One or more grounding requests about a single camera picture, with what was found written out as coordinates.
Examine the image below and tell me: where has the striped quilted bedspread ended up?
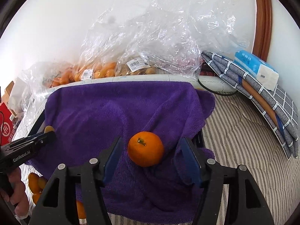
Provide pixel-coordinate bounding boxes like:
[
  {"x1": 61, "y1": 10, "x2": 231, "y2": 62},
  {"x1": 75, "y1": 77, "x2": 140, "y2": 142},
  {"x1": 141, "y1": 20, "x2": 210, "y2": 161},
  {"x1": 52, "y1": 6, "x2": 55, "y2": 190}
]
[{"x1": 12, "y1": 91, "x2": 300, "y2": 225}]

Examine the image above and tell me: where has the person's left hand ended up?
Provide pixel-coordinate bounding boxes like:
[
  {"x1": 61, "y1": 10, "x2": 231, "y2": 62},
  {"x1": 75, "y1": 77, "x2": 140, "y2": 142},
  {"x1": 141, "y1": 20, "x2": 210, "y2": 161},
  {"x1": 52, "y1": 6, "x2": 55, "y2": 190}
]
[{"x1": 8, "y1": 167, "x2": 30, "y2": 218}]

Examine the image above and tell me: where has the labelled clear bag of oranges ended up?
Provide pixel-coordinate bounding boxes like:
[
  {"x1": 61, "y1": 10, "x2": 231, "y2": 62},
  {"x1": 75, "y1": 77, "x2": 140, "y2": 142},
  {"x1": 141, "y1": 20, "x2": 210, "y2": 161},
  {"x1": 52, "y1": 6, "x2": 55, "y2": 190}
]
[{"x1": 73, "y1": 12, "x2": 118, "y2": 83}]

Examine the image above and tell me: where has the black cable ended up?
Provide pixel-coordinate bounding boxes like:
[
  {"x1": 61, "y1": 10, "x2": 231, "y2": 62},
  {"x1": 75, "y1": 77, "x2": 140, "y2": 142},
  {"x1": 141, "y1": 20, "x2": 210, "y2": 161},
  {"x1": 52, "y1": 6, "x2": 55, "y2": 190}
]
[{"x1": 197, "y1": 78, "x2": 237, "y2": 97}]

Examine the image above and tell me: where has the clear bag of brown fruits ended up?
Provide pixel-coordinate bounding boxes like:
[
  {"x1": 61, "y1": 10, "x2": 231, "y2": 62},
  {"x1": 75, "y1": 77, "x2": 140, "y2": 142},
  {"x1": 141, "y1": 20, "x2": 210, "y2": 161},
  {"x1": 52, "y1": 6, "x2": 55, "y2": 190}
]
[{"x1": 115, "y1": 52, "x2": 160, "y2": 77}]

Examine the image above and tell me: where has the wooden door frame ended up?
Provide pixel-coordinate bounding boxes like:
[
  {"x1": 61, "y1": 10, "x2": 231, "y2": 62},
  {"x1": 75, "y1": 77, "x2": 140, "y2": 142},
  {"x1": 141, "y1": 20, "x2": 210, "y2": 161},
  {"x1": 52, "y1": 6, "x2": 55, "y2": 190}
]
[{"x1": 252, "y1": 0, "x2": 274, "y2": 62}]

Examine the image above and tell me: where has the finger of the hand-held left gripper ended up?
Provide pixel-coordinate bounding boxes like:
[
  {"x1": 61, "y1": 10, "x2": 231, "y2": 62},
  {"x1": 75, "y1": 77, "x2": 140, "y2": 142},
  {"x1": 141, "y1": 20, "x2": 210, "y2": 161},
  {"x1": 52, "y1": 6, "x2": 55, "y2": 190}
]
[{"x1": 28, "y1": 131, "x2": 57, "y2": 150}]

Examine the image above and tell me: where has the folded grey checked cloth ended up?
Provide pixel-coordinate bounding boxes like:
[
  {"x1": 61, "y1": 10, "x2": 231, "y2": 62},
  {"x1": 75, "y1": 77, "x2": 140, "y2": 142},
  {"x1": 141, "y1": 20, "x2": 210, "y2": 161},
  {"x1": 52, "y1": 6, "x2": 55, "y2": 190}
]
[{"x1": 202, "y1": 51, "x2": 300, "y2": 158}]

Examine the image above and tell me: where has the red printed box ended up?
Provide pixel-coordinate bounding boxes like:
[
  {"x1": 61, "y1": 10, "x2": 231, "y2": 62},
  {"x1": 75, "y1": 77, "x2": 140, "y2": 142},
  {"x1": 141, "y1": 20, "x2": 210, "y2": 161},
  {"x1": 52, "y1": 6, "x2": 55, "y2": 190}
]
[{"x1": 0, "y1": 102, "x2": 15, "y2": 146}]

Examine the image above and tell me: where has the clear bag of red fruits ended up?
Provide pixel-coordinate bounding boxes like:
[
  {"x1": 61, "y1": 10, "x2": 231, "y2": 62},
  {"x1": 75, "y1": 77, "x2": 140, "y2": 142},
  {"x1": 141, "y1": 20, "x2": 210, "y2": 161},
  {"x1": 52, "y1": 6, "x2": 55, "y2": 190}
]
[{"x1": 141, "y1": 0, "x2": 250, "y2": 80}]

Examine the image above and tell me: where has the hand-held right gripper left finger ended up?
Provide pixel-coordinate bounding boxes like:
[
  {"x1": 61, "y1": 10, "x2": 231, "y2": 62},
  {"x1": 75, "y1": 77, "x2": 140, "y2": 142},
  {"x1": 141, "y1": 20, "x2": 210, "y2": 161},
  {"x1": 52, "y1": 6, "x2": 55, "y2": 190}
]
[{"x1": 28, "y1": 136, "x2": 124, "y2": 225}]

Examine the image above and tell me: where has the brown cardboard box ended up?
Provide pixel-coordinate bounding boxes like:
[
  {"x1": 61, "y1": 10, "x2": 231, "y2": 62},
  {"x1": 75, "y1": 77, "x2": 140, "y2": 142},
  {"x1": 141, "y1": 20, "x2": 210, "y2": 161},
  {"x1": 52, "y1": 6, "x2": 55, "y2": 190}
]
[{"x1": 4, "y1": 81, "x2": 15, "y2": 109}]

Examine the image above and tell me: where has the crumpled clear plastic bag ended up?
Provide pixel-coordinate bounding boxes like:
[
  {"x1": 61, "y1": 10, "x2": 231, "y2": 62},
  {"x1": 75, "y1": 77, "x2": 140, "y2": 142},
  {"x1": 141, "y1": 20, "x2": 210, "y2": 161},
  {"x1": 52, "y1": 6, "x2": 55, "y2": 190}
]
[{"x1": 21, "y1": 75, "x2": 48, "y2": 132}]

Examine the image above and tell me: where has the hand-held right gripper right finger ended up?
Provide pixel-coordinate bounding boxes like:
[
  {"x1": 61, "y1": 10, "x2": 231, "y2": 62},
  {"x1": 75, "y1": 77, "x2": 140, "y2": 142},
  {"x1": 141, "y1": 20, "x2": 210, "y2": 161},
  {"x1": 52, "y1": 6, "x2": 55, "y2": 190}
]
[{"x1": 179, "y1": 137, "x2": 275, "y2": 225}]

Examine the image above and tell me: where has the purple towel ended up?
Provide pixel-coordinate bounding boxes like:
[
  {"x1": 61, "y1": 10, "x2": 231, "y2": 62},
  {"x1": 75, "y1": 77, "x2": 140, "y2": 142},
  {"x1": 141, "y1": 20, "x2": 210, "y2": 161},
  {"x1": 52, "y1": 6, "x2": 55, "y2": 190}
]
[{"x1": 25, "y1": 81, "x2": 216, "y2": 218}]

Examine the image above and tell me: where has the white padded roll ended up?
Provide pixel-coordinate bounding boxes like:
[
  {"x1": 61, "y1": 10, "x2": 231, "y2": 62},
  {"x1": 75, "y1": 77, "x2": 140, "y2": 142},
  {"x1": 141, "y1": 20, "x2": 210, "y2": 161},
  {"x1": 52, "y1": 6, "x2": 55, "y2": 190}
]
[{"x1": 44, "y1": 74, "x2": 237, "y2": 96}]

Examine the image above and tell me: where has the blue and white tissue pack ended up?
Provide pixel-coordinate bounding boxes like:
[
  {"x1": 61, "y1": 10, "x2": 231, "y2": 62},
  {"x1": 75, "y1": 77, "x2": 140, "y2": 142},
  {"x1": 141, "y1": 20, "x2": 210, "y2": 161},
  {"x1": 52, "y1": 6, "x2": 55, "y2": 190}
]
[{"x1": 233, "y1": 50, "x2": 280, "y2": 91}]

